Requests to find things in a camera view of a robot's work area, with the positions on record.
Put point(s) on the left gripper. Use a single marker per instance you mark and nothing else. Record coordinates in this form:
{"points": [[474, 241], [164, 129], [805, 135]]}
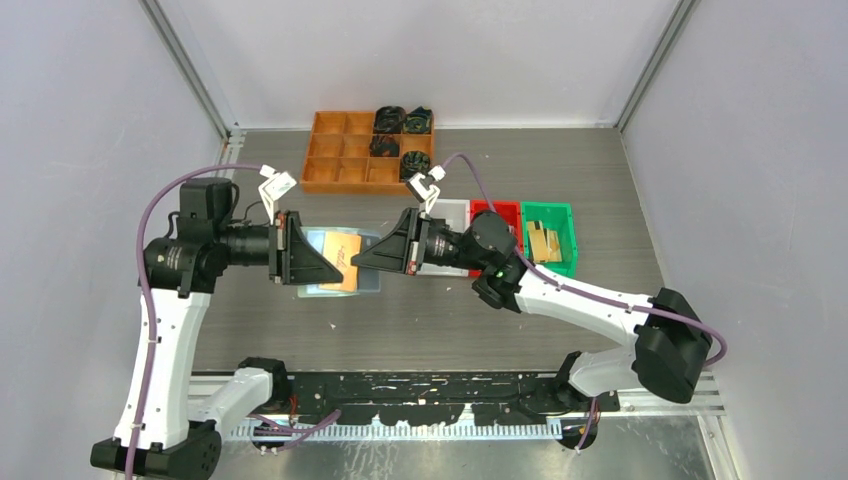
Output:
{"points": [[292, 256]]}

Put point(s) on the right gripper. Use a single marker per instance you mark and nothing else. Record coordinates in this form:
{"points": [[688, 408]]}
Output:
{"points": [[399, 251]]}

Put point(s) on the orange credit card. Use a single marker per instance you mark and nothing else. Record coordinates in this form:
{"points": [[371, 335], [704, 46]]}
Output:
{"points": [[339, 248]]}

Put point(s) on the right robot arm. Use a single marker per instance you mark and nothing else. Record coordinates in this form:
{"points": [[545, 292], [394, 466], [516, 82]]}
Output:
{"points": [[660, 344]]}

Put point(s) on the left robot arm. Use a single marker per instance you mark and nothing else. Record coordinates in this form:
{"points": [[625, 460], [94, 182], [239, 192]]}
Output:
{"points": [[158, 435]]}

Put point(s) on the white bin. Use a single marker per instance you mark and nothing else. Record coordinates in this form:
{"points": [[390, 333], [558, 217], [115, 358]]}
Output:
{"points": [[456, 213]]}

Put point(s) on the black rolled item front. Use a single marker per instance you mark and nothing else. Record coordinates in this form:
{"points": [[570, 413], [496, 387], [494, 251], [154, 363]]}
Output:
{"points": [[413, 162]]}

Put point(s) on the black rolled item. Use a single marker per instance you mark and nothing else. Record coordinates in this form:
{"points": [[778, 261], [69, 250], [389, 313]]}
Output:
{"points": [[418, 121], [413, 162], [389, 120], [384, 145]]}

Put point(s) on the orange compartment tray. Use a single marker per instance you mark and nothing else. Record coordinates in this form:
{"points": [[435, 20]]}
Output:
{"points": [[337, 159]]}

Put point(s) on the black rolled item middle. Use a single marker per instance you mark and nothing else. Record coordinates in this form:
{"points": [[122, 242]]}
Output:
{"points": [[384, 145]]}

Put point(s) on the red bin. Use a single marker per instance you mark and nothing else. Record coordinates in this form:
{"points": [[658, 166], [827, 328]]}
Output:
{"points": [[500, 210]]}

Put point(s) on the black rolled item back left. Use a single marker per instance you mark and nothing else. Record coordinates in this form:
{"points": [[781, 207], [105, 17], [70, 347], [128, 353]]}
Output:
{"points": [[389, 120]]}

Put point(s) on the black rolled item back right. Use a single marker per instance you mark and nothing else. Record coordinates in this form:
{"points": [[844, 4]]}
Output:
{"points": [[418, 121]]}

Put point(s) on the tan items in green bin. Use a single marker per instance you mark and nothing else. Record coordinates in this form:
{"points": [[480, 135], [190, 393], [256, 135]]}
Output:
{"points": [[543, 242]]}

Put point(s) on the green bin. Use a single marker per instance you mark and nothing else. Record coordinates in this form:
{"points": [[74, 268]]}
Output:
{"points": [[558, 217]]}

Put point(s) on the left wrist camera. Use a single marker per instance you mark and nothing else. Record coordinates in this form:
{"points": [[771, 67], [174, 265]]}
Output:
{"points": [[273, 188]]}

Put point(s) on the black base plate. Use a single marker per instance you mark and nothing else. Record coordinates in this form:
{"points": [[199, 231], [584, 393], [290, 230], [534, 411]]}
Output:
{"points": [[423, 398]]}

